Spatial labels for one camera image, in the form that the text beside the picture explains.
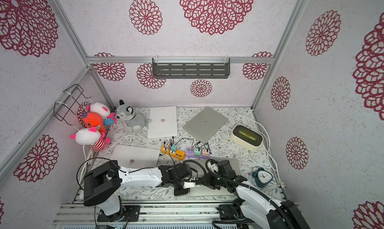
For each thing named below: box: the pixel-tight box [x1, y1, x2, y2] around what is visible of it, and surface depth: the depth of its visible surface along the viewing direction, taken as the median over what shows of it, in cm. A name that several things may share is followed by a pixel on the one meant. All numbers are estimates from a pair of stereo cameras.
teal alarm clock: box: [252, 167, 273, 188], surface depth 83 cm
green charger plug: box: [194, 148, 202, 156], surface depth 90 cm
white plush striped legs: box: [70, 127, 111, 152], surface depth 83 cm
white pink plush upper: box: [86, 102, 111, 119], surface depth 97 cm
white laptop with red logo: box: [147, 106, 178, 139], surface depth 112 cm
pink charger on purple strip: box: [202, 149, 209, 157], surface depth 90 cm
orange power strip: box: [160, 146, 186, 161], surface depth 94 cm
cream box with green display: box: [230, 124, 264, 152], surface depth 99 cm
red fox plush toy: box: [82, 111, 106, 132], surface depth 89 cm
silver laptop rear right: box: [182, 106, 229, 144], surface depth 112 cm
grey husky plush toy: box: [116, 99, 152, 133], surface depth 99 cm
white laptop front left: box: [111, 144, 160, 168], surface depth 97 cm
